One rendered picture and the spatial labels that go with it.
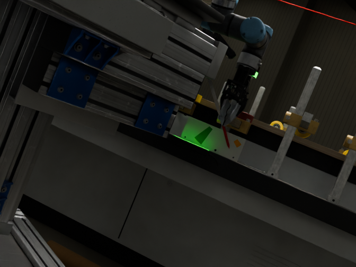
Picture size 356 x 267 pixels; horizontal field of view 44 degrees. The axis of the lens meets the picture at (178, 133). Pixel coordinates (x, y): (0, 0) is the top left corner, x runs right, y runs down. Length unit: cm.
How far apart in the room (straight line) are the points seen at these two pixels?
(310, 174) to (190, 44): 115
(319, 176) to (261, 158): 26
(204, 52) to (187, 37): 6
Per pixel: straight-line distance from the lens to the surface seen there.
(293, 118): 182
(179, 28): 102
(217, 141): 184
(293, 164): 204
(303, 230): 186
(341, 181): 184
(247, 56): 152
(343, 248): 188
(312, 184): 205
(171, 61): 102
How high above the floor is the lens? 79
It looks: 2 degrees down
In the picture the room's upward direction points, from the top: 22 degrees clockwise
